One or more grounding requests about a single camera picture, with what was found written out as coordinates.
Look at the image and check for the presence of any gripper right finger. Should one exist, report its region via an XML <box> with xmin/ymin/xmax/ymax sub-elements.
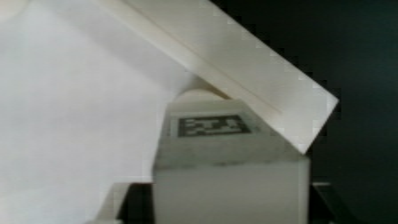
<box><xmin>308</xmin><ymin>182</ymin><xmax>362</xmax><ymax>224</ymax></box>

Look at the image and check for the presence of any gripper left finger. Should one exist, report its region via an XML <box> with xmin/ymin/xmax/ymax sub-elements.
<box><xmin>85</xmin><ymin>182</ymin><xmax>131</xmax><ymax>224</ymax></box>

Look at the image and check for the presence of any white leg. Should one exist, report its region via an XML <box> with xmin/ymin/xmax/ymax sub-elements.
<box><xmin>152</xmin><ymin>89</ymin><xmax>308</xmax><ymax>224</ymax></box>

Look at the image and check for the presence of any white square tabletop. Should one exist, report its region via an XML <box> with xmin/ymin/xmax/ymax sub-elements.
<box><xmin>0</xmin><ymin>0</ymin><xmax>337</xmax><ymax>224</ymax></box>

